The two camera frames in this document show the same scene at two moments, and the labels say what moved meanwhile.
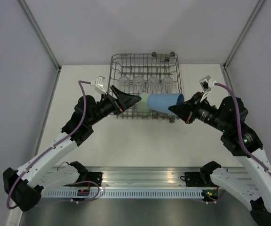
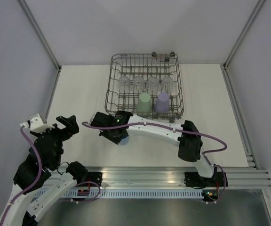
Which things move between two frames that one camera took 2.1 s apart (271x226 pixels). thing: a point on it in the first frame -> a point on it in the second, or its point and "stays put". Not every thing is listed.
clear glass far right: [167, 82] stays put
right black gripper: [187, 112] -> [115, 140]
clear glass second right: [153, 82] stays put
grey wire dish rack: [141, 73] stays put
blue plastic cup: [162, 101] -> [124, 141]
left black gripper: [126, 100] -> [72, 127]
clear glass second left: [138, 82] stays put
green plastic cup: [142, 105] stays put
